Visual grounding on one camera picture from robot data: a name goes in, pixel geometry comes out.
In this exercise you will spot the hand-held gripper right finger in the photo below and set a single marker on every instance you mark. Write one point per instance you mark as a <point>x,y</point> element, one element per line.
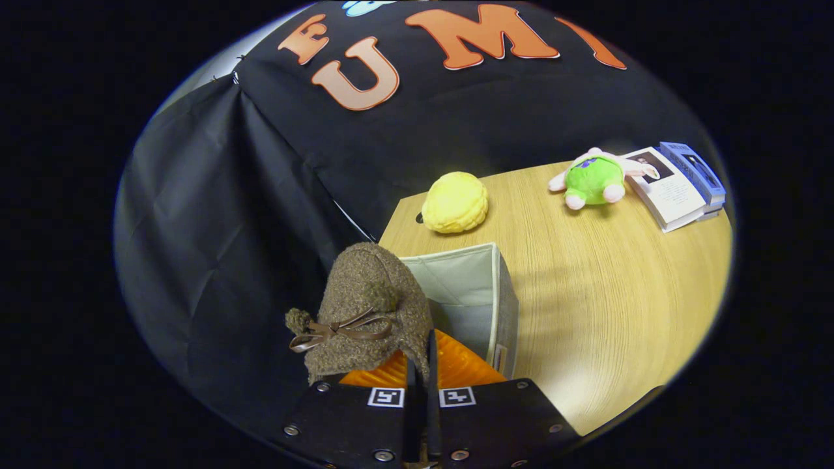
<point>432,423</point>

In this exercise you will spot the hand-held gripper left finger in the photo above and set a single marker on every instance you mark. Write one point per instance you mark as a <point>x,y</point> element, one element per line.
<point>414,423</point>

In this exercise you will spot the grey fabric storage box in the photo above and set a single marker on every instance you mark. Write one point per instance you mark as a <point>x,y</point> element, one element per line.
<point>456,280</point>

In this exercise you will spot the brown fuzzy shoe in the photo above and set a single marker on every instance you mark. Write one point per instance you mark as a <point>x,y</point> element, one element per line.
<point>371,280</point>

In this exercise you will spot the yellow bumpy plush ball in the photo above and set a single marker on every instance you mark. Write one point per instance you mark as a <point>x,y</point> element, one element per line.
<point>455,203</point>

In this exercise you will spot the black backdrop cloth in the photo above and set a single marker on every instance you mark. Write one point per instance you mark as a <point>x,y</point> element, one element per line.
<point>260,195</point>

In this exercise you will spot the green and white plush toy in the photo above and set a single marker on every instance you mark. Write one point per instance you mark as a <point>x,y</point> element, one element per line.
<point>593,179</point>

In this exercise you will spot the white book with portrait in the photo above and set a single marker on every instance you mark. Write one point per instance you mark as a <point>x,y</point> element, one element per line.
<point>671,195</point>

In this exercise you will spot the blue book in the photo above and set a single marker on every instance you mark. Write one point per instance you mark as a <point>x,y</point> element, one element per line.
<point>694,169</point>

